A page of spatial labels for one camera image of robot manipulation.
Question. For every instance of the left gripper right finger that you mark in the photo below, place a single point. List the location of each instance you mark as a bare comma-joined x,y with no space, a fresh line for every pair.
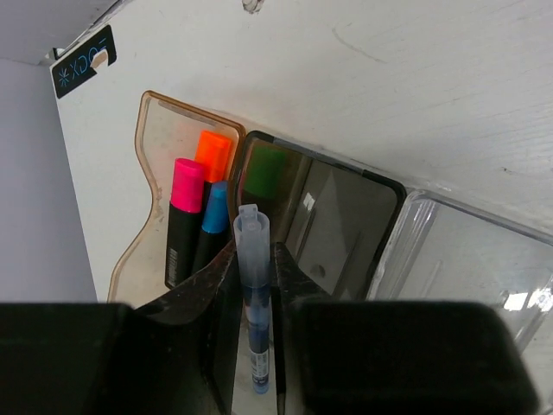
390,357

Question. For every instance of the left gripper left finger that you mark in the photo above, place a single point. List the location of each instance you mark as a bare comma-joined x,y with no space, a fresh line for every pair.
173,355

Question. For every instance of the blue cap highlighter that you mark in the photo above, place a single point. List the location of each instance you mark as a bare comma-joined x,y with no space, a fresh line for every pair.
213,234

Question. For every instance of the pink cap highlighter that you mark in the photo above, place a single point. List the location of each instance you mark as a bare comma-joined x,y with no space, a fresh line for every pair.
184,220

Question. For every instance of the blue ink gel pen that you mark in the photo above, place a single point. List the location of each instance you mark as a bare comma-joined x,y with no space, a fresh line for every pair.
252,240

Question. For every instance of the green cap highlighter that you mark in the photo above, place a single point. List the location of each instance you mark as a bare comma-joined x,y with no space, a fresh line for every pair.
264,171

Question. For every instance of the orange cap highlighter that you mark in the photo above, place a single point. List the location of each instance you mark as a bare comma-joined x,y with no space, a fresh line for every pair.
213,153

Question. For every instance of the smoky grey plastic tray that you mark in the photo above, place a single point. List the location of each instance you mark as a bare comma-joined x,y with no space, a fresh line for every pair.
334,215

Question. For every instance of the clear plastic tray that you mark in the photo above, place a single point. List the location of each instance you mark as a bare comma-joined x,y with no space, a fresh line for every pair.
444,250

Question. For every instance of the left black logo sticker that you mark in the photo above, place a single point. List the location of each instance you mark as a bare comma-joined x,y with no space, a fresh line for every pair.
98,52

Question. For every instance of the white tape scrap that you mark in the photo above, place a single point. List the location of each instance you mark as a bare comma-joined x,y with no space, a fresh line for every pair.
252,6

